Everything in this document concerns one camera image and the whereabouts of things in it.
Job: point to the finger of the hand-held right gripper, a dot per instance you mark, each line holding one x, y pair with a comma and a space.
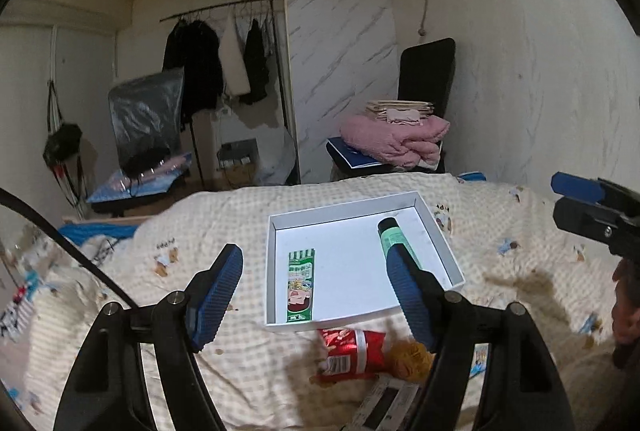
595, 221
575, 186

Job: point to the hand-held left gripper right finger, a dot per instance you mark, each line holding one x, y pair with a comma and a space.
407, 291

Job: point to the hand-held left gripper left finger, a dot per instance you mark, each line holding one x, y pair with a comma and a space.
220, 296

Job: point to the white cardboard tray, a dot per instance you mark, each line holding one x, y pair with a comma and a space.
350, 256

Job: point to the round yellow pastry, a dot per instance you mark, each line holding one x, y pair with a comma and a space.
410, 361

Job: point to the red snack bag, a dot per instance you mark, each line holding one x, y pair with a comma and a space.
350, 351

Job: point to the grey packet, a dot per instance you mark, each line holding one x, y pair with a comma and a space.
380, 403

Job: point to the person's right hand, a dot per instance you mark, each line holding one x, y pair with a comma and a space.
629, 306

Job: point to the teal tube with black cap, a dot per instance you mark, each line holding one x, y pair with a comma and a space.
392, 236

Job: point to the beige checked printed blanket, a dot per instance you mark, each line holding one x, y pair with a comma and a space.
175, 236

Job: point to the green striped snack packet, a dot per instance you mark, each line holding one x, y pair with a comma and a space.
300, 286

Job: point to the grey metal box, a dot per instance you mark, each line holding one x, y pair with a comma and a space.
240, 151

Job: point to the dark blue folder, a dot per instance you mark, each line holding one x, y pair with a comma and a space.
350, 156

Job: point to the light blue sheet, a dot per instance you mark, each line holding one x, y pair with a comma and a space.
85, 231

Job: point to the pink folded blanket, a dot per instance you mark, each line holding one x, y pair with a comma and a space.
390, 141

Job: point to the stack of folded beige cloths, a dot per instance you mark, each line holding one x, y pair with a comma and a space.
400, 108

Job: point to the black chair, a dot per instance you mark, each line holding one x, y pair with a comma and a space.
427, 71

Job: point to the black hanging bag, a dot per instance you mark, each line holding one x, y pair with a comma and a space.
62, 138

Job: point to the white hanging garment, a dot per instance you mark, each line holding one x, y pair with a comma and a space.
234, 61

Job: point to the black hanging coat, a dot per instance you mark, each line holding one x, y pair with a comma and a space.
192, 61

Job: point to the small black hanging garment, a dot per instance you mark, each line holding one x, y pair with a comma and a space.
255, 61

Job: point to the black clothes rack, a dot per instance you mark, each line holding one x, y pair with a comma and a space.
220, 7

